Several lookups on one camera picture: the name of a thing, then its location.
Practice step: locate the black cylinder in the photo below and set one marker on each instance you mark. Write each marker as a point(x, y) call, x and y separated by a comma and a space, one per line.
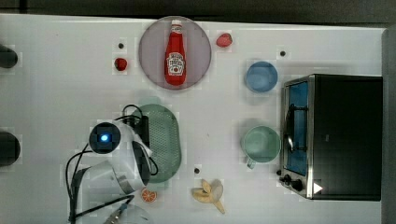
point(10, 148)
point(8, 57)

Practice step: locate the grey round plate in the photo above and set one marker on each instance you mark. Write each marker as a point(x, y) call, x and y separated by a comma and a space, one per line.
point(153, 44)

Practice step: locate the green plastic strainer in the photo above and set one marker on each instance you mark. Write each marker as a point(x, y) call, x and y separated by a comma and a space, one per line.
point(164, 141)

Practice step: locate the black toaster oven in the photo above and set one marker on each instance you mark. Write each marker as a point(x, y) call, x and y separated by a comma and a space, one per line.
point(331, 137)

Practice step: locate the black cylinder lower left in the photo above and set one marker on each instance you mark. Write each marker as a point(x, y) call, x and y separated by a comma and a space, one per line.
point(10, 148)

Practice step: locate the peeled banana toy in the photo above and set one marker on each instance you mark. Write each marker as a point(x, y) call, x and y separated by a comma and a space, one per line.
point(210, 193)

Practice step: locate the small red strawberry toy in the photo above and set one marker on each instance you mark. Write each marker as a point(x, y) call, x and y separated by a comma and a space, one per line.
point(120, 64)

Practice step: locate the black cylinder upper left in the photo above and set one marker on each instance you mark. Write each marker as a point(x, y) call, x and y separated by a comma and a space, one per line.
point(8, 57)

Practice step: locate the pink strawberry toy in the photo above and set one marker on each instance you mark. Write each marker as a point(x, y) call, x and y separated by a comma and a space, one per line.
point(224, 41)

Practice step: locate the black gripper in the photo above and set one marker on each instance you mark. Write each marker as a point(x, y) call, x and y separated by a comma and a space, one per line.
point(141, 127)

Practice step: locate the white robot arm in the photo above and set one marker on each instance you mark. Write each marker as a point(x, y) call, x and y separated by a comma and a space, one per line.
point(123, 169)

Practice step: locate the orange slice toy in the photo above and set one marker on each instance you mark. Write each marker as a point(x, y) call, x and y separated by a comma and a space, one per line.
point(148, 196)

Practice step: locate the red ketchup bottle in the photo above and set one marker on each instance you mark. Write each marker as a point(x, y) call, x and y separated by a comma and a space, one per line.
point(175, 57)

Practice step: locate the green plastic mug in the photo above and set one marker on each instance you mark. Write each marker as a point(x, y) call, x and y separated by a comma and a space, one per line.
point(261, 144)

